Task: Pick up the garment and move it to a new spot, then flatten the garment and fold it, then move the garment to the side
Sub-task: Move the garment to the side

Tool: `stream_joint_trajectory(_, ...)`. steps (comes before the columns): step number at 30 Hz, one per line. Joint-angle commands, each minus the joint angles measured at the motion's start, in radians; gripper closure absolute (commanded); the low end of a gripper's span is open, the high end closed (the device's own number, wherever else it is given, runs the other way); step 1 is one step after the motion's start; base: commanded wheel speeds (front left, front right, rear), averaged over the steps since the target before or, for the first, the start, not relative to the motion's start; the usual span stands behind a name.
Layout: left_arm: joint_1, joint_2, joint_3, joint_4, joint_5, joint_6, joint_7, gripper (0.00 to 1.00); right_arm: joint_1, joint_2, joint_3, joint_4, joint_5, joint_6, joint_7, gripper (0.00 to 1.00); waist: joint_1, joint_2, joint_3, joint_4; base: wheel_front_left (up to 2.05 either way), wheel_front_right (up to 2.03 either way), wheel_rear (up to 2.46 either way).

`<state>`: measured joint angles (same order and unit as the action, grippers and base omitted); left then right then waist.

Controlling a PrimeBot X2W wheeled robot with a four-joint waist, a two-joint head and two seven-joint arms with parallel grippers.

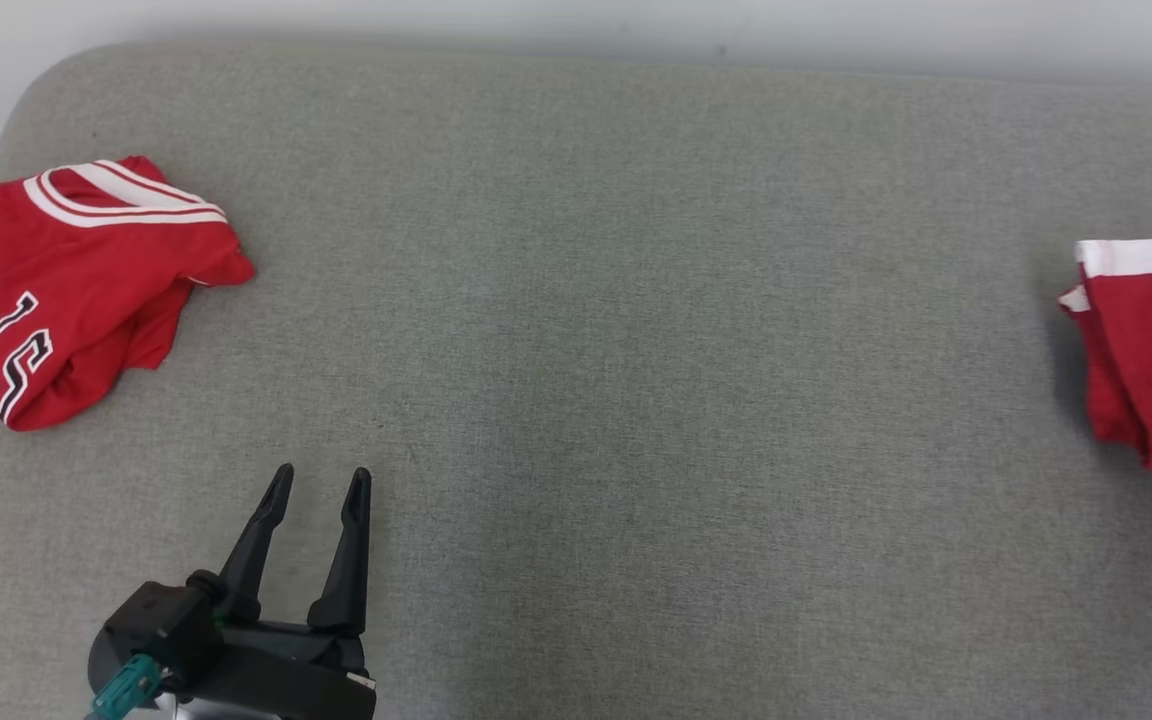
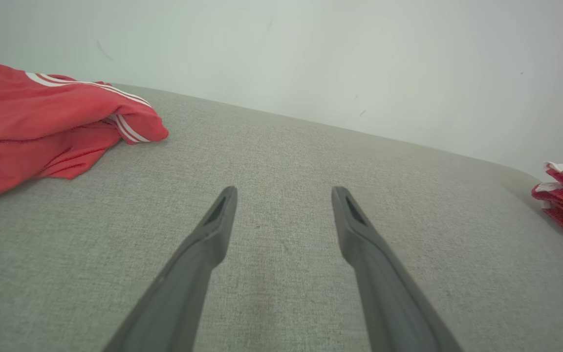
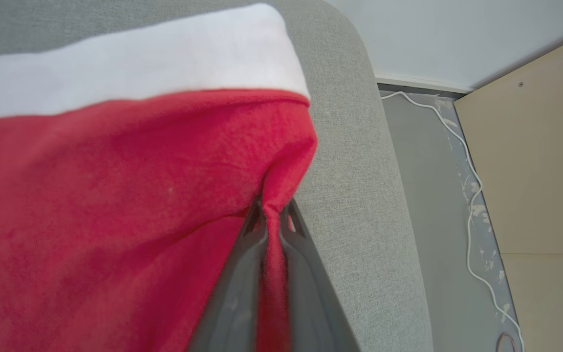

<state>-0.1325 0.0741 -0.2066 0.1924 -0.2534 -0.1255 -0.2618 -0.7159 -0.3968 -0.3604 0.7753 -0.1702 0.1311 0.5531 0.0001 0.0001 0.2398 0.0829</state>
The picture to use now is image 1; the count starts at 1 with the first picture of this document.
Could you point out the red Bulls jersey shirt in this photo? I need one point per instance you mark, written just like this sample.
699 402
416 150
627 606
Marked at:
106 280

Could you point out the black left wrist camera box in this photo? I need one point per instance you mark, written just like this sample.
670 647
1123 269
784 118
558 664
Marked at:
151 625

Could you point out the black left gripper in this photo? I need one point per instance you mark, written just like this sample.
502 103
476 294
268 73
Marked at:
286 675

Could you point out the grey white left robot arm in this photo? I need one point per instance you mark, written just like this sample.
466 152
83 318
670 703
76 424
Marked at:
186 712

